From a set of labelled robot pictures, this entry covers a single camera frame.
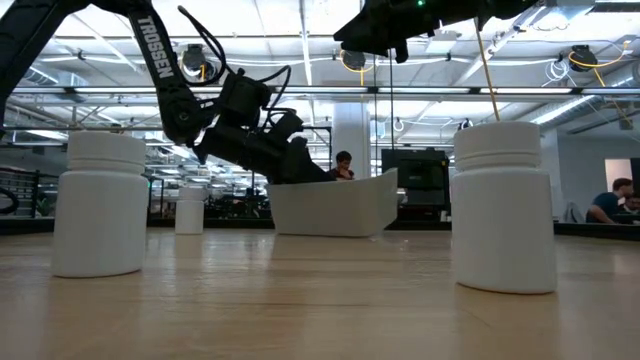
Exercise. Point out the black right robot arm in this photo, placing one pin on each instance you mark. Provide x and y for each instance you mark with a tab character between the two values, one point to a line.
500	7

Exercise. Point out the long ceiling light bar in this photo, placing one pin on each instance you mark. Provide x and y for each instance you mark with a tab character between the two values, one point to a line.
320	90

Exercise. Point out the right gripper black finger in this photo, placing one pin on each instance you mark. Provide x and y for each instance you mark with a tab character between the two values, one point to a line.
357	35

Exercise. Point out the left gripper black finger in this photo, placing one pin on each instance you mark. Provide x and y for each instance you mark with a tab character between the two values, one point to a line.
307	167

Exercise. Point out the person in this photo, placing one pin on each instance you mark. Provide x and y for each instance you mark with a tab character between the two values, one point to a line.
607	202
632	204
342	167

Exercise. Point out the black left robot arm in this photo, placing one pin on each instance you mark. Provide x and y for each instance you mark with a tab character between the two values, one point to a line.
155	55

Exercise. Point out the white pill bottle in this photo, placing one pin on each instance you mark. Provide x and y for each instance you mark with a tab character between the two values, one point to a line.
502	215
100	215
189	215

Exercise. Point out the black aluminium table frame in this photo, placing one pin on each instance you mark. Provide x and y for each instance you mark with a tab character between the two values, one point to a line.
595	231

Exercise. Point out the background drawer shelf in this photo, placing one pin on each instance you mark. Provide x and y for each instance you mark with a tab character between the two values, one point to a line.
22	192

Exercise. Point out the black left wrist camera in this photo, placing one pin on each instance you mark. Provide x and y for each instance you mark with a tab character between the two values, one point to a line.
286	127

